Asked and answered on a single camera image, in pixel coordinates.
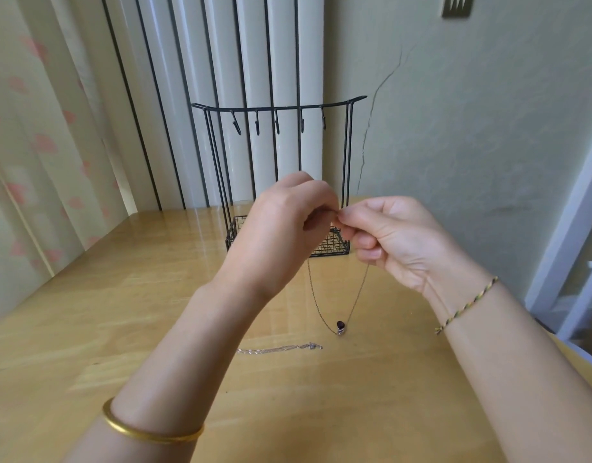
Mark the person's left hand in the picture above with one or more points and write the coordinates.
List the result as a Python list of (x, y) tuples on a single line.
[(277, 236)]

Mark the person's right hand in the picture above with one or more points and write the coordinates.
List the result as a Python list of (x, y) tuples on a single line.
[(412, 241)]

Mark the person's right forearm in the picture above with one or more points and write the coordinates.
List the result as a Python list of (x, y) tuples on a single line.
[(523, 381)]

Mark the person's left forearm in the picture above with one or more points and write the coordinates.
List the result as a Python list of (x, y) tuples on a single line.
[(166, 381)]

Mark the white black-striped curtain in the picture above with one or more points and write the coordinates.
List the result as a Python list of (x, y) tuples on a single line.
[(180, 91)]

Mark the gold bangle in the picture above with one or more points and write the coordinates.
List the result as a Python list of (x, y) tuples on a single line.
[(142, 436)]

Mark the pink floral curtain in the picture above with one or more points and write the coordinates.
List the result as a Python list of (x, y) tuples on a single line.
[(35, 149)]

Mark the white door frame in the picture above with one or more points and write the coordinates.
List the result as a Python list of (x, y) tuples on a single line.
[(557, 255)]

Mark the grey wall hook plate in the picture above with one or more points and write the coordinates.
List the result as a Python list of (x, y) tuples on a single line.
[(457, 4)]

